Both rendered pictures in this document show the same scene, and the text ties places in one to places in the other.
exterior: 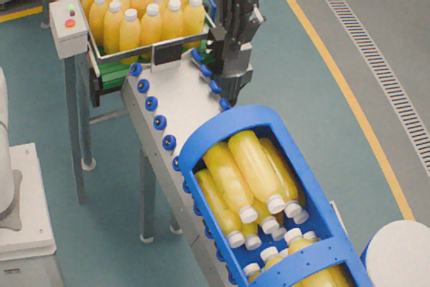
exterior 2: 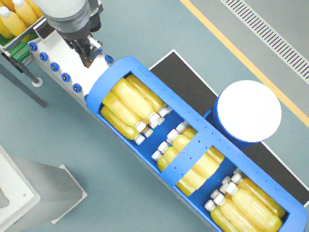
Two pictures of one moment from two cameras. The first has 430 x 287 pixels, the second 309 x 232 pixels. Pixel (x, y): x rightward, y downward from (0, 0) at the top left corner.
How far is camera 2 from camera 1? 0.58 m
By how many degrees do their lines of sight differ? 25
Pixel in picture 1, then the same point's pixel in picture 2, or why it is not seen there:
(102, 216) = (60, 108)
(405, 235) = (239, 93)
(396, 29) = not seen: outside the picture
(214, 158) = (107, 101)
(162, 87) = (55, 50)
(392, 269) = (240, 119)
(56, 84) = not seen: outside the picture
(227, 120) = (105, 81)
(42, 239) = (28, 199)
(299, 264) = (185, 159)
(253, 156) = (129, 96)
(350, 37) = not seen: outside the picture
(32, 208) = (11, 183)
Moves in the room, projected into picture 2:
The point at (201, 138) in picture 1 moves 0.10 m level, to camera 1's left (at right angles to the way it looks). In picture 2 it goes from (95, 96) to (68, 104)
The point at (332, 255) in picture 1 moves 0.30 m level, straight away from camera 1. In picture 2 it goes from (203, 145) to (212, 67)
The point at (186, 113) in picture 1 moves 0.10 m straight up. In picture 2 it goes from (78, 62) to (73, 52)
